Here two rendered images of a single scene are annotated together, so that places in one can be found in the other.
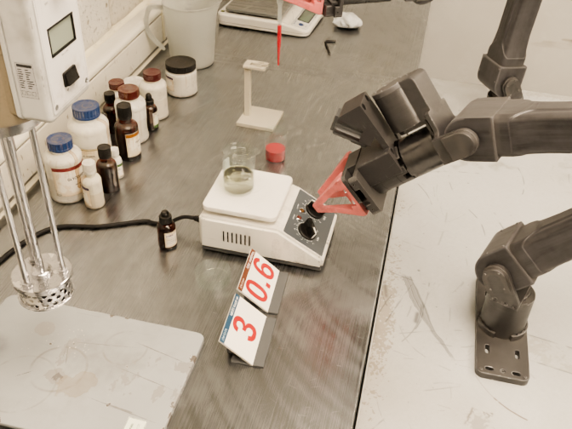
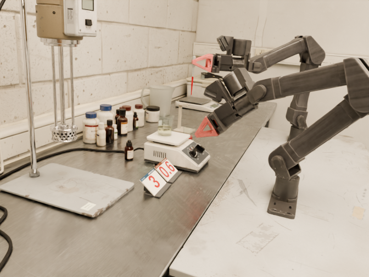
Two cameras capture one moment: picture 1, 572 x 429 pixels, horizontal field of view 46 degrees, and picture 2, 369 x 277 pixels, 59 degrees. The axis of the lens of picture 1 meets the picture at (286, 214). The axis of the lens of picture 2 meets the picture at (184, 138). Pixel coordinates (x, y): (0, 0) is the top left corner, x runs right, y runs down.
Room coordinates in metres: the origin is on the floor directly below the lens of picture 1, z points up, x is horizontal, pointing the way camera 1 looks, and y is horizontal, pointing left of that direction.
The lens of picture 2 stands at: (-0.19, -0.14, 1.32)
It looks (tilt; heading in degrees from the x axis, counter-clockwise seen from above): 17 degrees down; 8
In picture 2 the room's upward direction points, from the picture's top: 4 degrees clockwise
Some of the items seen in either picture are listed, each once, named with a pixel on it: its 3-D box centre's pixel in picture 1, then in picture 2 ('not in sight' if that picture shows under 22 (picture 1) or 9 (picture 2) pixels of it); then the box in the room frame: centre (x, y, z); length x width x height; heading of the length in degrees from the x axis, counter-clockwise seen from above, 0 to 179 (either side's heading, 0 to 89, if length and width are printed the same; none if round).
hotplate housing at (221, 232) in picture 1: (264, 216); (174, 150); (0.86, 0.04, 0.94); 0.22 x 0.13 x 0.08; 78
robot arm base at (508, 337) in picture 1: (506, 308); (285, 187); (0.68, -0.32, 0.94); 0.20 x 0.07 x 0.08; 168
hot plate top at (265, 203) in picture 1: (248, 192); (168, 137); (0.87, 0.06, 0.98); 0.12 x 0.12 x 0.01; 78
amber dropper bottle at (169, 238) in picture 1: (166, 227); (129, 149); (0.83, 0.19, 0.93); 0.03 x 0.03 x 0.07
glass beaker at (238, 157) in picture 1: (240, 168); (166, 125); (0.87, 0.07, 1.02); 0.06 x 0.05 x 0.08; 88
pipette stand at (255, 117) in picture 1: (260, 92); (185, 117); (1.25, 0.06, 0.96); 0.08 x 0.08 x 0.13; 76
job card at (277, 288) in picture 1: (263, 281); (168, 170); (0.73, 0.03, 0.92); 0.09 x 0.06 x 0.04; 171
